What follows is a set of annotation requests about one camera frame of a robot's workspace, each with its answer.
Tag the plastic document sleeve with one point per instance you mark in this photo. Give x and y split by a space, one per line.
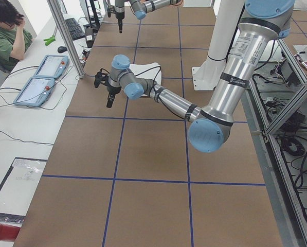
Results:
19 184

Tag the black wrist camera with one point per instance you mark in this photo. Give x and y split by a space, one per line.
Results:
110 10
101 77

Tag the white printed long-sleeve shirt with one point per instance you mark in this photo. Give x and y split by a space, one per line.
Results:
148 74

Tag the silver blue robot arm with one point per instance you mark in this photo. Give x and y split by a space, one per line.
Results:
241 34
140 9

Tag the seated person green shirt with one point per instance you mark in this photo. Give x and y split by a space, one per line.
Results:
14 38

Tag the red cylinder object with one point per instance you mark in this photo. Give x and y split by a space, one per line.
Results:
8 232

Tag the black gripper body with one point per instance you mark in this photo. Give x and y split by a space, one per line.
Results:
113 90
119 15

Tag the black computer mouse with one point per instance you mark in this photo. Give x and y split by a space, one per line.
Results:
62 49

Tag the green plastic tool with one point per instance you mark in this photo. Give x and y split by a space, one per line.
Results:
49 40

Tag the black keyboard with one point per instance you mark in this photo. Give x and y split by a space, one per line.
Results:
75 30

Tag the aluminium frame post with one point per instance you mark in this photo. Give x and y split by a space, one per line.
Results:
62 27

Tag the blue teach pendant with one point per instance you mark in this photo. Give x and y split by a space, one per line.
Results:
52 66
35 92

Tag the black power adapter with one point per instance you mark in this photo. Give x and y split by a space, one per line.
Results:
89 37

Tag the near blue teach pendant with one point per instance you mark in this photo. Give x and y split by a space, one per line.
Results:
35 92

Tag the far blue teach pendant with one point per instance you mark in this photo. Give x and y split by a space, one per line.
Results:
52 66

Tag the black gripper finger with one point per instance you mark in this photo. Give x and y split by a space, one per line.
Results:
120 25
110 100

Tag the white camera stand column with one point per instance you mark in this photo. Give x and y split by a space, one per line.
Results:
206 77

